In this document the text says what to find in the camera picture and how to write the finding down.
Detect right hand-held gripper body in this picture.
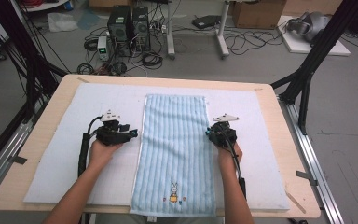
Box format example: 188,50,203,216
209,113,240,148

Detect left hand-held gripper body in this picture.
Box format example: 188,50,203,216
95,109,131,147

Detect blue striped towel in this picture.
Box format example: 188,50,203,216
129,93,218,218

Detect person's left hand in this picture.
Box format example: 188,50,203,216
88,139,124,171

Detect person's right hand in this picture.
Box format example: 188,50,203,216
217,142,243,172

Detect white grid mat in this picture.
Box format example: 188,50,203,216
22,82,292,212

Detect white bench power supply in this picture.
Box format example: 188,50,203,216
97,35,111,63

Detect white desk leg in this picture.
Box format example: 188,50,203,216
165,0,177,61
215,0,231,60

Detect grey tape strip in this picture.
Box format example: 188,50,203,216
296,170,319,187

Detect black tape strip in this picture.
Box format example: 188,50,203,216
7,155,29,166

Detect large black computer tower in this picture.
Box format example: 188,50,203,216
106,5,134,58

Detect thin wooden stick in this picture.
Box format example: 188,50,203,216
285,190,308,215

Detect narrow black computer tower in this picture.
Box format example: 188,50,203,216
131,6,152,52

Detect black flat device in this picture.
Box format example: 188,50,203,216
191,14,222,30

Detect white floor board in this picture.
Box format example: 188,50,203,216
276,15,352,57

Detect brown cardboard box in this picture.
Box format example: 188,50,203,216
231,0,288,31

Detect clear plastic bag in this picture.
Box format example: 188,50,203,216
47,12,79,34

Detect grey helmet-shaped device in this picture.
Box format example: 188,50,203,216
285,11,332,43

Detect right hand-held gripper black cable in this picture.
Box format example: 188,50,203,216
226,130,248,201

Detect coiled black cable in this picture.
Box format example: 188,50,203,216
141,50,164,70

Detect tangle of black floor cables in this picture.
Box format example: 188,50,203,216
223,27,286,57

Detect aluminium rail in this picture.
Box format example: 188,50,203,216
279,97,346,224
0,102,45,203

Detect black metal frame stand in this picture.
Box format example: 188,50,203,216
269,0,358,136
0,0,70,125

